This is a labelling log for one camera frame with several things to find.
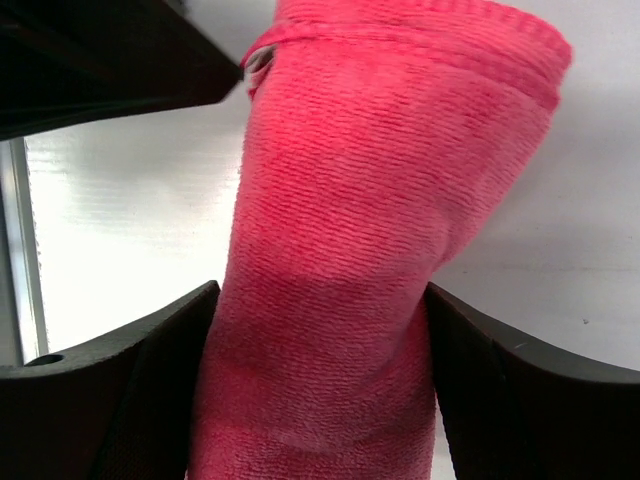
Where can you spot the pink microfiber towel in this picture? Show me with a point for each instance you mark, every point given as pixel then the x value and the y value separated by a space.
pixel 382 135

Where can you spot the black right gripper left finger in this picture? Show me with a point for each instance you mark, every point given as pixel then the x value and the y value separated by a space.
pixel 115 407

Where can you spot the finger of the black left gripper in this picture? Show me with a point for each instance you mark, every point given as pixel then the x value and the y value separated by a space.
pixel 71 62

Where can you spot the aluminium front rail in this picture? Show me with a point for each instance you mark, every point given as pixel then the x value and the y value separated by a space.
pixel 23 327

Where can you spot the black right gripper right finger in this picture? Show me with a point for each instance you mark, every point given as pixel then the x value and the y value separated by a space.
pixel 516 407

